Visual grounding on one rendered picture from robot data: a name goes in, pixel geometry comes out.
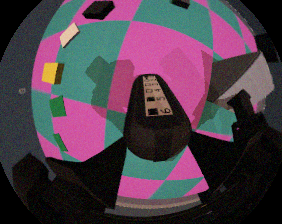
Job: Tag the beige flat block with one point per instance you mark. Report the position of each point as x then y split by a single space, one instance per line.
69 35

